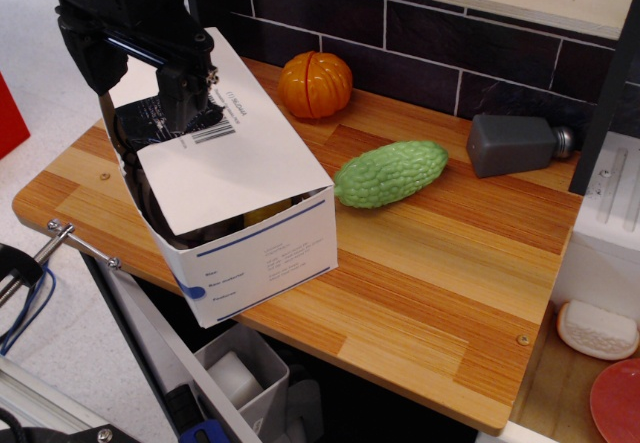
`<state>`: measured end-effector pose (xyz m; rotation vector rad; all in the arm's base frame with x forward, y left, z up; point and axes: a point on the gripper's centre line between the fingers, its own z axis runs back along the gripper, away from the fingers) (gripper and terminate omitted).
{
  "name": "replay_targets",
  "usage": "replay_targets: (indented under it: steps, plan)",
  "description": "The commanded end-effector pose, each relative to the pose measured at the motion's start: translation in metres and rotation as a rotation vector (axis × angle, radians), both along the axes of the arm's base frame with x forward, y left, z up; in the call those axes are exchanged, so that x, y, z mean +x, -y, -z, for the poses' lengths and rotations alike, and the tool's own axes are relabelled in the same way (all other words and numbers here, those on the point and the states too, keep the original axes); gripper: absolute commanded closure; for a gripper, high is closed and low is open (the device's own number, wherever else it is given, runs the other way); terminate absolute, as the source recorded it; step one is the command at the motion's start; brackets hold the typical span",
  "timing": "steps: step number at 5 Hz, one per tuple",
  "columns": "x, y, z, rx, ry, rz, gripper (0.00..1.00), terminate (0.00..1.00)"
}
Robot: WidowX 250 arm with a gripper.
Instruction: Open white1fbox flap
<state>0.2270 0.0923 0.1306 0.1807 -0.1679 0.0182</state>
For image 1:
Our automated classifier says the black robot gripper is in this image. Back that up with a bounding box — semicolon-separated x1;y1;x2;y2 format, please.
57;0;218;132

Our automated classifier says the white cardboard box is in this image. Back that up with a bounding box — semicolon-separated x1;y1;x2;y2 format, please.
97;26;340;330

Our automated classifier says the red box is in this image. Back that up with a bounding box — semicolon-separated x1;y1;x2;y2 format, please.
0;75;31;159

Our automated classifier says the orange toy pumpkin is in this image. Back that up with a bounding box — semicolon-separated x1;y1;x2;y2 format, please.
278;51;353;119

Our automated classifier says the yellow object inside box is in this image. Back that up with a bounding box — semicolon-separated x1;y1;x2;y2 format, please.
243;198;292;228

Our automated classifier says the metal table clamp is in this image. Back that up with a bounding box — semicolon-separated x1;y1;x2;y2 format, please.
1;219;121;306

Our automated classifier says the green toy bitter gourd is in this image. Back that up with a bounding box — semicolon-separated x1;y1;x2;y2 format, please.
334;141;449;209

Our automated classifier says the white cup in bin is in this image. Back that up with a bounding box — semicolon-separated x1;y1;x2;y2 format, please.
207;351;264;409

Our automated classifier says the grey plastic bin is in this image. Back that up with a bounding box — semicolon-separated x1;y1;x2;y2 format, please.
195;324;289;442

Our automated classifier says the grey toy bottle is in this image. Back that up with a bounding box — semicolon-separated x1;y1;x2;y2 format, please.
466;114;576;178

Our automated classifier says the white toy sink unit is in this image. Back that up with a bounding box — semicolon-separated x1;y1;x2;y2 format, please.
551;132;639;321

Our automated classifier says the white soap bar toy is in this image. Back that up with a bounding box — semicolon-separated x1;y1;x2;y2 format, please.
556;300;639;361

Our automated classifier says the red plate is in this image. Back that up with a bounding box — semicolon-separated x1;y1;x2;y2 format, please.
590;358;639;443

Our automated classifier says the blue cable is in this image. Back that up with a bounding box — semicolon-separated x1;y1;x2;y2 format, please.
0;262;57;357

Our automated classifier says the blue black tool handle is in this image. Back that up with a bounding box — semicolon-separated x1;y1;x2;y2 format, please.
165;384;230;443

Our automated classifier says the dark vertical post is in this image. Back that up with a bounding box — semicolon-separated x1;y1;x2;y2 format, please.
569;0;639;196

